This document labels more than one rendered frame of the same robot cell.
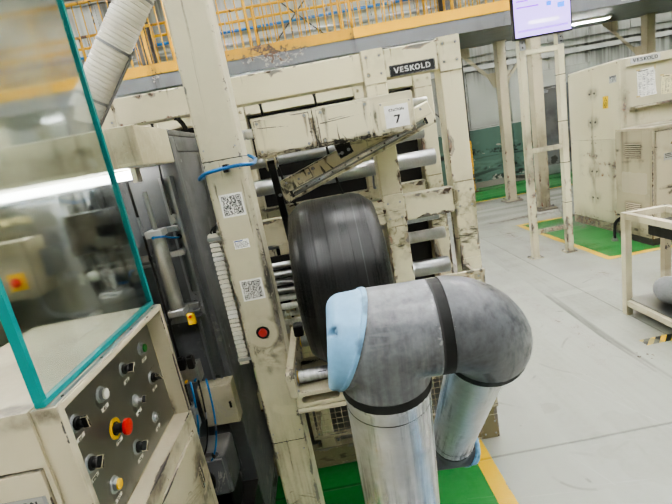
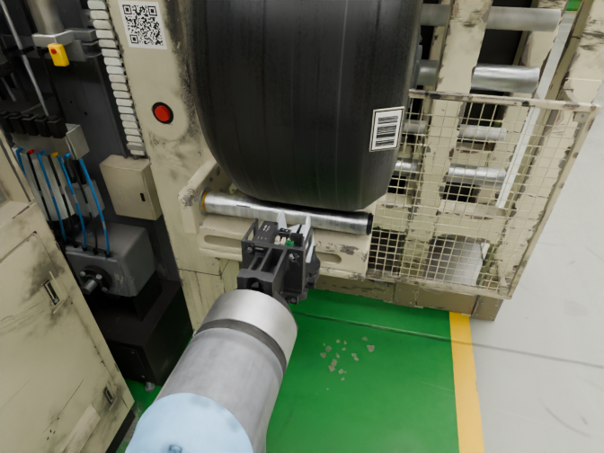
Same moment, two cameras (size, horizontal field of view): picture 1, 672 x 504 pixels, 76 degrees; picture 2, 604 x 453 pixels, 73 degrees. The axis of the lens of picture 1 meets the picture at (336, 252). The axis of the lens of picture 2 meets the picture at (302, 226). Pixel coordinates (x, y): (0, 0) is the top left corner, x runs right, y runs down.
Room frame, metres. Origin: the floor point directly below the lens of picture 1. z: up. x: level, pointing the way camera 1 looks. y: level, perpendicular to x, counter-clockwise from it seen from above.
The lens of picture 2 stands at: (0.71, -0.15, 1.39)
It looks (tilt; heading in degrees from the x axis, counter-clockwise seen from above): 38 degrees down; 13
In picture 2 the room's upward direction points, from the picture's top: straight up
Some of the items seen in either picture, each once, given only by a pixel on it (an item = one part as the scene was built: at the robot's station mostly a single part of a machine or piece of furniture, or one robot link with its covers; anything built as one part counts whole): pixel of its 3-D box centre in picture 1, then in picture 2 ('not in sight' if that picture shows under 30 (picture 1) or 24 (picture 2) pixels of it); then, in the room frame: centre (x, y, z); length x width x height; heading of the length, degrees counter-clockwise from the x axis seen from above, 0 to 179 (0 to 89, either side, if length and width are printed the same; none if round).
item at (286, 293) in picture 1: (282, 290); not in sight; (1.87, 0.27, 1.05); 0.20 x 0.15 x 0.30; 90
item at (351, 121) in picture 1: (333, 126); not in sight; (1.78, -0.08, 1.71); 0.61 x 0.25 x 0.15; 90
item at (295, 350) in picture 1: (295, 358); (225, 167); (1.49, 0.22, 0.90); 0.40 x 0.03 x 0.10; 0
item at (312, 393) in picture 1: (347, 384); (283, 236); (1.35, 0.04, 0.83); 0.36 x 0.09 x 0.06; 90
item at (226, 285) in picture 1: (231, 298); (115, 35); (1.44, 0.39, 1.19); 0.05 x 0.04 x 0.48; 0
